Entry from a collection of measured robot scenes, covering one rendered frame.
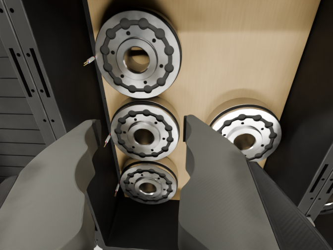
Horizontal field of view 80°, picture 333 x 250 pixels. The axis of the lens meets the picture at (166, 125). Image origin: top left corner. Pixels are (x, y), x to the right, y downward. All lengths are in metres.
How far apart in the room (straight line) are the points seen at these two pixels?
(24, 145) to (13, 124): 0.04
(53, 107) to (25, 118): 0.18
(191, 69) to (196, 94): 0.04
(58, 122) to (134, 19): 0.13
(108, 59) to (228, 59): 0.15
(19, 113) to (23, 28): 0.22
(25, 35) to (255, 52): 0.24
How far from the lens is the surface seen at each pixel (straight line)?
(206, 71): 0.28
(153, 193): 0.38
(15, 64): 0.23
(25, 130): 0.42
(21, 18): 0.21
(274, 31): 0.29
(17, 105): 0.40
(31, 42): 0.21
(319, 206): 0.33
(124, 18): 0.25
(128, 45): 0.24
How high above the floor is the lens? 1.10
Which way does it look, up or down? 57 degrees down
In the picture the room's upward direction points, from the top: 172 degrees counter-clockwise
